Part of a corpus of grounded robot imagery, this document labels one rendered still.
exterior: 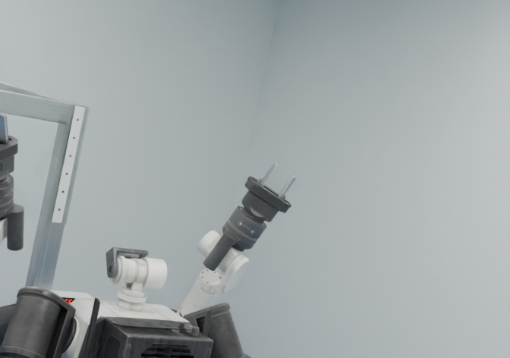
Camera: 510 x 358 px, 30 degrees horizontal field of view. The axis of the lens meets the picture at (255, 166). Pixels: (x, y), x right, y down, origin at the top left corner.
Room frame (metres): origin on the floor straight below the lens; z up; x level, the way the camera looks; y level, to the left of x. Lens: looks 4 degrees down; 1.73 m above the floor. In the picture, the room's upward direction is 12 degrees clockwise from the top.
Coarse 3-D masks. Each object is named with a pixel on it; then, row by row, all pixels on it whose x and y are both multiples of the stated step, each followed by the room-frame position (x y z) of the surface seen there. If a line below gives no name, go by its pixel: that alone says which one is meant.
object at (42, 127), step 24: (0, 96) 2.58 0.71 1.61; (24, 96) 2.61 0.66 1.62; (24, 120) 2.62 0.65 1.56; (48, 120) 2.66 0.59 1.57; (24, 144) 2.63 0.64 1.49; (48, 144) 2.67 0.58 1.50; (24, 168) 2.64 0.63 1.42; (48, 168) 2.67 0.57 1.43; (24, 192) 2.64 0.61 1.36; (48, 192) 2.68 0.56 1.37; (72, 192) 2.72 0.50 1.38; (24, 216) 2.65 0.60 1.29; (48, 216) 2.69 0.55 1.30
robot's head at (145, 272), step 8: (128, 264) 2.02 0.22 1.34; (136, 264) 2.03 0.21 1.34; (144, 264) 2.04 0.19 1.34; (152, 264) 2.05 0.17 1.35; (160, 264) 2.06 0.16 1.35; (128, 272) 2.01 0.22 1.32; (136, 272) 2.02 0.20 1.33; (144, 272) 2.03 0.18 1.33; (152, 272) 2.04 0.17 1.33; (160, 272) 2.05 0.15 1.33; (128, 280) 2.02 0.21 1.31; (136, 280) 2.03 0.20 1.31; (144, 280) 2.04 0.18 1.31; (152, 280) 2.04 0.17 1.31; (160, 280) 2.05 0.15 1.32; (128, 288) 2.05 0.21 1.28; (136, 288) 2.04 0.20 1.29; (120, 296) 2.03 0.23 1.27; (128, 296) 2.03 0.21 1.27; (136, 296) 2.03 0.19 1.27; (144, 296) 2.06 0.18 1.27
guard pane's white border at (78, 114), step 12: (84, 108) 2.71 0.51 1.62; (72, 120) 2.70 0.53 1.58; (72, 132) 2.70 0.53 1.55; (72, 144) 2.70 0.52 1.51; (72, 156) 2.71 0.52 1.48; (72, 168) 2.71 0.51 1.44; (60, 180) 2.69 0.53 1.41; (60, 192) 2.70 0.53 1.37; (60, 204) 2.70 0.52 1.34; (60, 216) 2.71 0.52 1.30
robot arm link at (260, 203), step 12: (252, 180) 2.28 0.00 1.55; (252, 192) 2.27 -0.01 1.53; (264, 192) 2.27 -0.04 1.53; (252, 204) 2.28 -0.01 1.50; (264, 204) 2.28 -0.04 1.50; (276, 204) 2.27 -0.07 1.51; (288, 204) 2.29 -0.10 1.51; (240, 216) 2.27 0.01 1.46; (252, 216) 2.28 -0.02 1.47; (264, 216) 2.28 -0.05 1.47; (240, 228) 2.27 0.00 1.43; (252, 228) 2.27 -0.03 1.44; (264, 228) 2.29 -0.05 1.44
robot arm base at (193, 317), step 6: (216, 306) 2.13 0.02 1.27; (222, 306) 2.13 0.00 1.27; (228, 306) 2.15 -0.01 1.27; (192, 312) 2.12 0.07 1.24; (198, 312) 2.11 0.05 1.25; (204, 312) 2.12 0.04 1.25; (216, 312) 2.12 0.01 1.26; (186, 318) 2.11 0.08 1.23; (192, 318) 2.11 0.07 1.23; (198, 318) 2.12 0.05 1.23; (204, 318) 2.12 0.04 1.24; (192, 324) 2.11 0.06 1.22
